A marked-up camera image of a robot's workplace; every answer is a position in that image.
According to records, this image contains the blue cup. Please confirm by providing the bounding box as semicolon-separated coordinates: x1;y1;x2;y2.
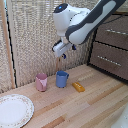
55;70;70;89

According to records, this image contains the white patterned plate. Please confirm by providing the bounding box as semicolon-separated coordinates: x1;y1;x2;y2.
0;93;35;128

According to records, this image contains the brown drawer with short handle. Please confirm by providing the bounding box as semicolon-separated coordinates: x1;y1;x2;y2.
95;14;128;51

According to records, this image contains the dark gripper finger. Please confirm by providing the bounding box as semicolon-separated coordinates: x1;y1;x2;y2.
61;53;67;60
71;44;77;51

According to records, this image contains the wooden screen post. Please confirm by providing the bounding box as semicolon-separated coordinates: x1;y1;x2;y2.
0;0;17;90

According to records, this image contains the pink cup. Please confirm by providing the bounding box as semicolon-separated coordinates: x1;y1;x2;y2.
35;72;49;93

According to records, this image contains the beige bamboo screen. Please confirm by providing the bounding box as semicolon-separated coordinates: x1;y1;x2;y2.
0;0;128;94

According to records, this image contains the yellow rectangular block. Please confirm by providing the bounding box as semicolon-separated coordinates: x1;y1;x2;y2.
72;81;86;93

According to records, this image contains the short silver drawer handle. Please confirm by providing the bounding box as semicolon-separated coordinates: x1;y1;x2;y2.
105;28;128;37

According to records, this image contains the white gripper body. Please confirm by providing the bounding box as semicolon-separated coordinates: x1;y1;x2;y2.
51;39;73;59

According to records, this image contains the long silver drawer handle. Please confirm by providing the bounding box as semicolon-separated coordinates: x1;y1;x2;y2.
97;55;123;67

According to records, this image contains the brown drawer cabinet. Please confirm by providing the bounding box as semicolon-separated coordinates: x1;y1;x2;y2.
87;12;128;82

